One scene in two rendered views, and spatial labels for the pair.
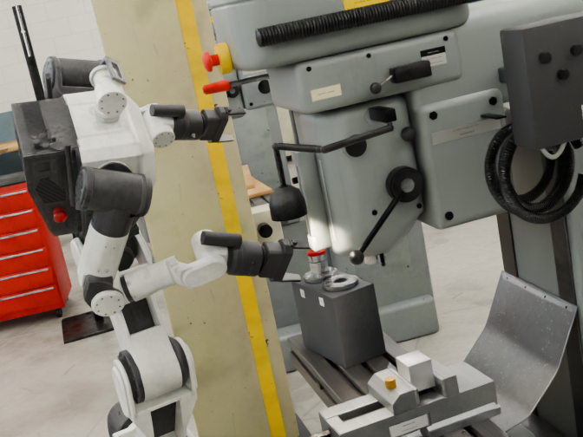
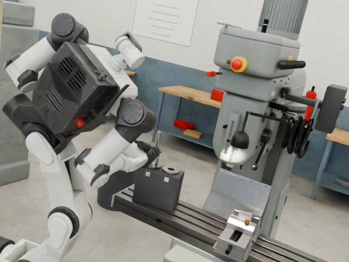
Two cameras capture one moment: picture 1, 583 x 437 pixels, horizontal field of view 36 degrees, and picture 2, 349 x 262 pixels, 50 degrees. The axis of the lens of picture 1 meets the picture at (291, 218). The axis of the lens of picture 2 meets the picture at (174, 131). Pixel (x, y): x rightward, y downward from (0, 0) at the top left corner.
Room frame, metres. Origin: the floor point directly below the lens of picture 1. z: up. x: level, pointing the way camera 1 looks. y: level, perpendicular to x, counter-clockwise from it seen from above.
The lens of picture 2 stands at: (1.00, 1.32, 1.86)
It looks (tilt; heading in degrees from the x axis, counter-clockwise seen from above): 16 degrees down; 308
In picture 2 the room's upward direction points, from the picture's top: 11 degrees clockwise
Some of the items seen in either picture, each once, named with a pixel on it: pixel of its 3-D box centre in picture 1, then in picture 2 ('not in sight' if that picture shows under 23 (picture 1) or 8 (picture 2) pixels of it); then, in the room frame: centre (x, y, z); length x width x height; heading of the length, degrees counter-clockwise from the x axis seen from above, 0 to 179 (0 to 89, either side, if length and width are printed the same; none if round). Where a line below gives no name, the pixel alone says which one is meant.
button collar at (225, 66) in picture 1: (223, 58); (239, 64); (1.75, 0.07, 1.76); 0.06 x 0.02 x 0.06; 13
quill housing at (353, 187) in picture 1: (361, 174); (240, 127); (1.80, -0.16, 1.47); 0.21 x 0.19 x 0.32; 13
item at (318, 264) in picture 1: (318, 264); (153, 159); (2.18, -0.04, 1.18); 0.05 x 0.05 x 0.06
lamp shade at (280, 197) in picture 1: (286, 200); (240, 138); (1.70, 0.00, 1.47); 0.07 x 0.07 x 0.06
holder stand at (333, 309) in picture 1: (337, 313); (158, 184); (2.13, -0.07, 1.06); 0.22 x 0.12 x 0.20; 25
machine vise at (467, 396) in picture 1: (406, 401); (241, 229); (1.67, -0.16, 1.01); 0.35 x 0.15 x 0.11; 106
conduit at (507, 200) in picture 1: (524, 166); (293, 134); (1.67, -0.46, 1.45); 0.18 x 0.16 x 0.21; 103
